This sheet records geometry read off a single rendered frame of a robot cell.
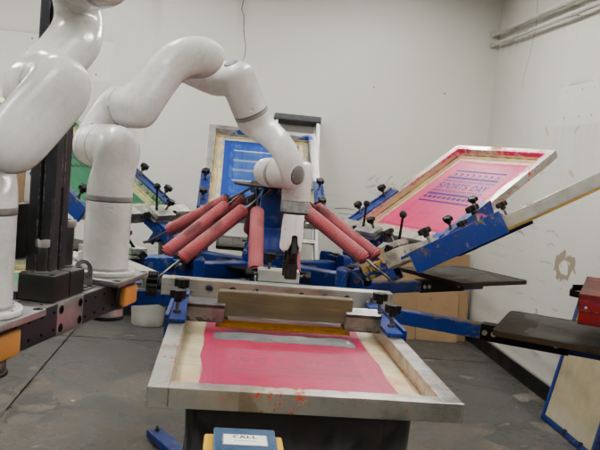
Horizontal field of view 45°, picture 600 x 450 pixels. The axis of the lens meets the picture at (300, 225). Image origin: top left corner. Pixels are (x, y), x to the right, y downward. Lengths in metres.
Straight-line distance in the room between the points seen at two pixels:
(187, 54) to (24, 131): 0.61
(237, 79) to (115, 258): 0.50
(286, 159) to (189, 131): 4.29
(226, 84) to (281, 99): 4.32
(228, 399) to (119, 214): 0.46
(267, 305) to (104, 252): 0.53
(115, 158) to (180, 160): 4.50
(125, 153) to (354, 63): 4.71
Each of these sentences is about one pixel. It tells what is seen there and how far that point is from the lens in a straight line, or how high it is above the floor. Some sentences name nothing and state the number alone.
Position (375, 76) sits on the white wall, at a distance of 6.16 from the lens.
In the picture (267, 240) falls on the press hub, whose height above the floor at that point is 1.11.
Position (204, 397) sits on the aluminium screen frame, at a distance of 1.35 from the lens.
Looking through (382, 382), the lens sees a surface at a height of 0.96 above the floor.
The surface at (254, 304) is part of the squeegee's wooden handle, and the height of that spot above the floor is 1.03.
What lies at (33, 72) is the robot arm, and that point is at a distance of 1.11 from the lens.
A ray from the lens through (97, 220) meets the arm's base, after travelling 1.55.
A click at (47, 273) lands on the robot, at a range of 1.36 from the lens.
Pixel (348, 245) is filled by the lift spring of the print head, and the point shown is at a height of 1.13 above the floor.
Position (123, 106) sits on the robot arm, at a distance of 1.58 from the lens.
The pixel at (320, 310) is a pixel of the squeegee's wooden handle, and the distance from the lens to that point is 1.92.
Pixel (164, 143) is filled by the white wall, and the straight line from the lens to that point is 6.03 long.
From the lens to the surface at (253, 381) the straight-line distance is 1.52.
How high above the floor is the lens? 1.42
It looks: 5 degrees down
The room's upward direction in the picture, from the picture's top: 5 degrees clockwise
